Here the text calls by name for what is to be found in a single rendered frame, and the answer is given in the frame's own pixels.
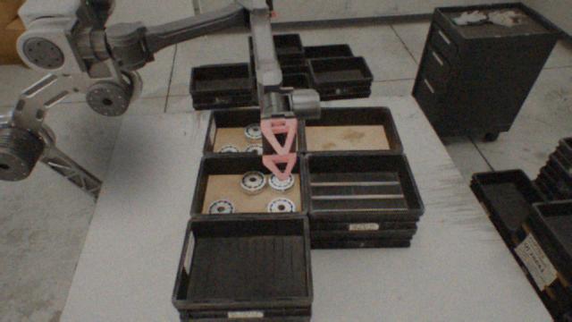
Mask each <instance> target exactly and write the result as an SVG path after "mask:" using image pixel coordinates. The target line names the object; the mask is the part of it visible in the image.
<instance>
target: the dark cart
mask: <svg viewBox="0 0 572 322"><path fill-rule="evenodd" d="M475 10H477V11H478V13H476V14H479V13H484V15H487V14H489V13H492V12H496V11H501V10H504V11H505V12H514V13H515V14H520V13H522V14H523V15H524V16H525V18H524V19H525V20H526V21H527V24H521V25H513V26H512V27H507V26H504V25H500V24H498V23H488V22H484V23H483V24H482V25H474V24H462V25H456V24H455V23H454V22H453V21H452V19H457V18H460V16H461V14H462V13H464V12H468V14H470V13H474V12H475ZM562 33H563V31H562V30H560V29H559V28H558V27H556V26H555V25H554V24H552V23H551V22H550V21H547V20H545V19H544V18H543V17H542V16H541V15H540V14H538V13H536V12H535V11H534V10H532V9H531V8H530V7H529V8H528V7H527V6H526V5H524V4H522V3H521V2H514V3H497V4H465V6H448V7H435V9H434V12H433V16H432V19H431V22H430V26H429V29H428V32H427V36H426V40H425V45H424V49H423V53H422V55H421V59H420V63H419V65H418V68H417V72H416V77H415V81H414V85H413V89H412V91H411V95H412V96H413V97H414V99H415V100H416V102H417V103H418V105H419V107H420V108H421V110H422V111H423V113H424V115H425V117H426V119H427V120H428V121H429V122H430V124H431V125H432V126H433V129H434V130H435V132H436V133H437V135H438V137H439V138H440V139H441V138H444V137H454V136H465V135H475V134H485V133H486V134H485V136H484V139H485V140H486V141H488V142H492V141H495V140H496V139H498V137H499V136H500V133H501V132H506V131H509V130H510V128H511V126H512V124H513V122H514V121H515V119H516V117H517V115H518V113H519V111H520V109H521V107H522V105H523V104H524V102H525V100H526V98H527V96H528V94H529V92H530V90H531V88H532V87H533V85H534V82H535V81H536V79H537V77H539V75H540V73H541V71H542V69H543V67H544V65H545V64H546V62H547V60H548V58H549V56H550V54H551V51H552V49H553V48H554V47H555V45H556V43H557V41H558V39H559V38H560V36H561V35H562Z"/></svg>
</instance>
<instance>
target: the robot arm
mask: <svg viewBox="0 0 572 322"><path fill-rule="evenodd" d="M233 2H234V3H231V4H229V5H227V6H225V7H224V8H221V9H215V10H213V11H209V12H205V13H200V14H198V15H194V16H190V17H188V18H184V19H180V20H177V21H171V22H168V23H165V24H161V25H156V26H146V25H145V23H144V22H142V21H136V22H133V23H127V22H124V23H118V22H117V23H114V24H112V25H110V26H108V27H107V28H106V29H105V30H95V29H93V28H92V27H87V28H83V25H82V23H81V20H80V18H71V20H70V22H69V23H68V25H67V26H66V28H65V29H64V36H65V37H66V39H67V41H68V44H69V46H70V48H71V51H72V53H73V55H74V58H75V60H76V62H77V64H78V66H79V68H80V70H81V71H82V72H90V70H91V68H92V66H93V63H94V62H101V60H102V59H103V58H107V57H113V59H114V60H115V61H116V62H117V63H118V66H119V68H120V69H121V70H124V71H136V70H138V69H141V68H143V67H144V66H145V65H146V63H149V62H154V61H155V58H154V54H156V53H158V52H159V51H160V50H162V49H164V48H167V47H170V46H173V45H176V44H179V43H181V42H185V41H188V40H191V39H194V38H199V37H202V36H205V35H207V34H210V33H214V32H217V31H219V30H225V29H228V28H233V27H243V28H244V29H246V30H248V31H249V32H251V33H252V38H253V46H254V54H255V62H256V71H257V87H258V99H259V105H260V108H261V134H262V145H263V153H264V156H263V158H264V165H265V167H268V168H269V169H270V170H271V171H273V173H274V174H275V175H276V176H277V177H278V178H279V179H280V180H281V181H282V180H288V178H289V176H290V172H291V169H292V168H293V167H294V165H295V164H296V162H297V133H296V131H297V129H298V121H304V120H315V119H320V115H321V105H320V97H319V95H318V93H317V92H316V91H315V90H314V89H302V90H294V88H283V87H282V71H281V69H280V66H279V64H278V62H277V56H276V52H275V47H274V42H273V34H272V30H271V24H270V18H269V12H268V5H266V4H265V0H253V1H251V0H233ZM140 40H141V42H140ZM141 43H142V45H141ZM142 46H143V48H144V50H145V51H143V48H142ZM287 109H289V112H288V110H287ZM279 163H288V165H287V167H286V170H285V172H284V174H282V173H281V172H280V170H279V169H278V168H277V167H276V166H275V165H274V164H279Z"/></svg>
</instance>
